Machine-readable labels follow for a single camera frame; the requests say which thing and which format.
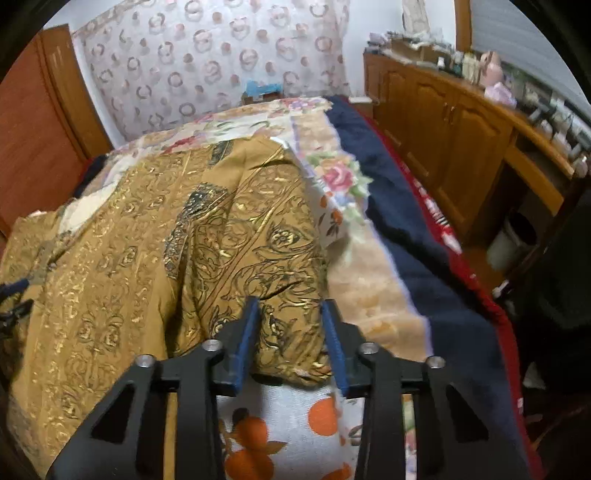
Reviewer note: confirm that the wooden louvered wardrobe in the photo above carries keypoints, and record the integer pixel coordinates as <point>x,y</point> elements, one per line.
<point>50,130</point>

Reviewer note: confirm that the box with blue cloth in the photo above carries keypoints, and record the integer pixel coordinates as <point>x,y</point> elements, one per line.
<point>256,92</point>

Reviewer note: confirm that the wooden sideboard cabinet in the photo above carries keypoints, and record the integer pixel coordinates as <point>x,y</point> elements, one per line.
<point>476,158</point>

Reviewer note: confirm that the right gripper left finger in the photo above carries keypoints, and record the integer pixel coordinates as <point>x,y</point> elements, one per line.
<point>123,437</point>

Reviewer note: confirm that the red blanket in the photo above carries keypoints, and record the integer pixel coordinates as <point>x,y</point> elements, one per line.
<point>480,286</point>

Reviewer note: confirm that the pink circle patterned curtain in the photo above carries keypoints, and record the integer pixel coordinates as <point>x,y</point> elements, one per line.
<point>159,64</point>

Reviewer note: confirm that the floral bed quilt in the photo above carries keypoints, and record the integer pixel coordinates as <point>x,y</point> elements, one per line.
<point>363,278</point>

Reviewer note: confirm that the beige tied side curtain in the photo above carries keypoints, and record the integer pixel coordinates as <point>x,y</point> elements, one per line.
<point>415,17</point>

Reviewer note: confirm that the grey window blind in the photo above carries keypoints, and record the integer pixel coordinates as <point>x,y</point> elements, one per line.
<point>499,26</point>

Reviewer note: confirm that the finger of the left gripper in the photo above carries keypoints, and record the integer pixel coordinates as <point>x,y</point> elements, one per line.
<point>10,319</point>
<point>10,289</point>

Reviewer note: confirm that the pink tissue pack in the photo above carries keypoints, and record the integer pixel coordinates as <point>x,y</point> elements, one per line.
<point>500,93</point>

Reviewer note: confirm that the orange print white sheet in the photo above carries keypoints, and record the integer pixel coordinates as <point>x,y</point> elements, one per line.
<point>284,432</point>

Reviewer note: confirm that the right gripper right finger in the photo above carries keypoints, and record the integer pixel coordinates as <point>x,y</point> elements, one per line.
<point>454,438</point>

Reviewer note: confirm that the cardboard box on sideboard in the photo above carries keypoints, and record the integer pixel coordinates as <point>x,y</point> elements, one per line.
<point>417,52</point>

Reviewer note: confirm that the brown gold patterned garment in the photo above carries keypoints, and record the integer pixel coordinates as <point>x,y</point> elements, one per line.
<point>161,266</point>

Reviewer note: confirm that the navy blue blanket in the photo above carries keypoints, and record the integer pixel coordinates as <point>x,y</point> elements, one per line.
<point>434,276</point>

